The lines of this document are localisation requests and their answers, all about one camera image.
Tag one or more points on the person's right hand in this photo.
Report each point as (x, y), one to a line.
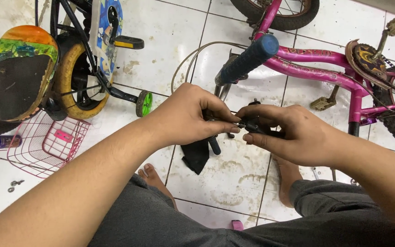
(300, 137)

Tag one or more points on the person's left hand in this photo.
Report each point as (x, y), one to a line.
(180, 116)

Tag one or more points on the black brake lever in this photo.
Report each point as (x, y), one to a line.
(254, 127)

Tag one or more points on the green training wheel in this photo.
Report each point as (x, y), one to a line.
(146, 103)

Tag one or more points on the small silver spanner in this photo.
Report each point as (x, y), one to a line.
(315, 172)

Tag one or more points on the black rubber piece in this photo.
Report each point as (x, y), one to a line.
(195, 154)

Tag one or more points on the person's right foot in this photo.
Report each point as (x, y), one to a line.
(286, 178)

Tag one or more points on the person's foot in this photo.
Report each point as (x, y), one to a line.
(154, 180)
(286, 178)

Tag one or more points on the pink bicycle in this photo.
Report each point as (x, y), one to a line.
(307, 73)

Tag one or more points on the person's left foot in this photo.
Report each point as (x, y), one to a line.
(154, 180)

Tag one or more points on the small pink plastic part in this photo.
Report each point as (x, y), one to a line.
(237, 225)

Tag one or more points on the person's grey shorts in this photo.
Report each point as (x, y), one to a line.
(252, 236)

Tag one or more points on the black children's bicycle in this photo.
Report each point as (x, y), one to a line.
(19, 85)

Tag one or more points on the small metal washers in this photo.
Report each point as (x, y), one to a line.
(15, 183)

